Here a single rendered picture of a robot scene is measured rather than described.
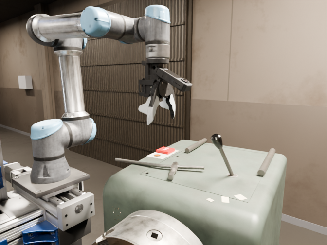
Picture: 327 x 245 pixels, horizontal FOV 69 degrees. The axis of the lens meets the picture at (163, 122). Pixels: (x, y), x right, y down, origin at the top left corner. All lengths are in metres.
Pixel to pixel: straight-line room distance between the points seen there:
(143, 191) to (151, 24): 0.49
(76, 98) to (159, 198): 0.60
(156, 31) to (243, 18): 2.30
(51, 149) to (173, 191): 0.54
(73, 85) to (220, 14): 2.34
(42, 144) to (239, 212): 0.74
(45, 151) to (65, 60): 0.38
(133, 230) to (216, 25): 2.79
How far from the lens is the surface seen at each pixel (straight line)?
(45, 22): 0.95
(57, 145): 1.03
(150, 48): 0.74
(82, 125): 1.08
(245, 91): 2.91
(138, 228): 0.57
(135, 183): 0.74
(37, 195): 0.99
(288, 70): 2.79
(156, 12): 0.76
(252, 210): 0.63
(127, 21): 0.79
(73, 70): 1.09
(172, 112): 0.82
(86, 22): 0.73
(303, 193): 2.98
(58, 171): 1.04
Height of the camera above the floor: 1.56
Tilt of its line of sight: 10 degrees down
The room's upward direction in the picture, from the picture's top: straight up
